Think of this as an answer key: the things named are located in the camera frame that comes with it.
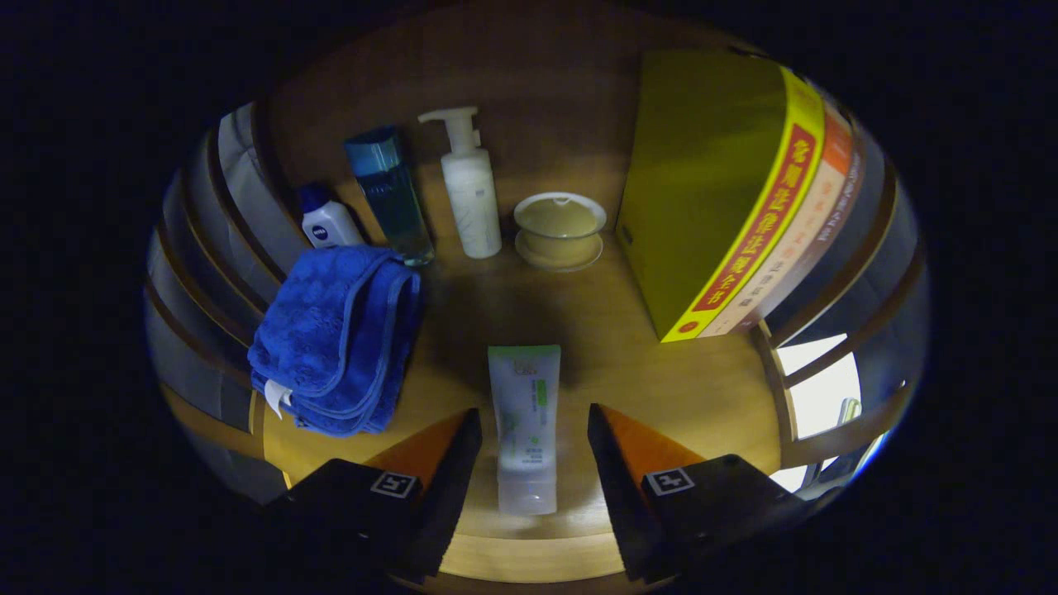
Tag white pump bottle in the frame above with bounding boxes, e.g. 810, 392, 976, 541
417, 107, 503, 259

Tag brown book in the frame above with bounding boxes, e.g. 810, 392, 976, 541
732, 124, 869, 333

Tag white and green tube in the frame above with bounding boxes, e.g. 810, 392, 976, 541
487, 345, 562, 516

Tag wooden countertop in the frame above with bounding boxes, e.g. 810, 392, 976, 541
260, 190, 786, 583

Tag teal bottle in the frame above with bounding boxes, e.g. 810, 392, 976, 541
344, 126, 436, 267

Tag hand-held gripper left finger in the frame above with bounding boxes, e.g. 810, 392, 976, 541
264, 407, 484, 583

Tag orange and beige book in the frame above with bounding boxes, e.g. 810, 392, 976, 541
698, 103, 854, 338

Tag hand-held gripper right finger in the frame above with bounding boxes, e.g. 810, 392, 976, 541
587, 403, 815, 583

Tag beige lidded teacup with saucer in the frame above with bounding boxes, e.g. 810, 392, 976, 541
513, 192, 608, 273

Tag small white blue-capped bottle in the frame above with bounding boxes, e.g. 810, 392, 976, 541
298, 183, 365, 250

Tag blue folded towel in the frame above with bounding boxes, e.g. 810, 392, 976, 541
248, 245, 424, 438

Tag wooden cabinet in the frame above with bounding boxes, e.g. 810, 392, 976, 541
145, 4, 931, 592

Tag yellow book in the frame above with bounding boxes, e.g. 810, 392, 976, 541
616, 50, 826, 343

